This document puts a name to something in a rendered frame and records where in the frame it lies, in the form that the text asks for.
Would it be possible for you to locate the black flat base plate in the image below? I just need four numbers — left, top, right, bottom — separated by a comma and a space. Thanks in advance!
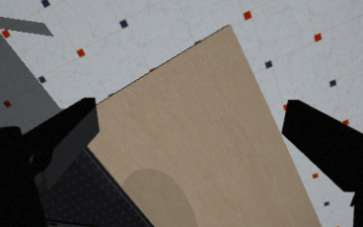
38, 147, 154, 227

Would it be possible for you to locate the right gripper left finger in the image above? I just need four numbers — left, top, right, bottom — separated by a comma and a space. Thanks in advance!
0, 98, 100, 227

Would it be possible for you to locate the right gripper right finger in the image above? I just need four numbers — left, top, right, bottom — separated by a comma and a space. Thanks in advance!
281, 100, 363, 227

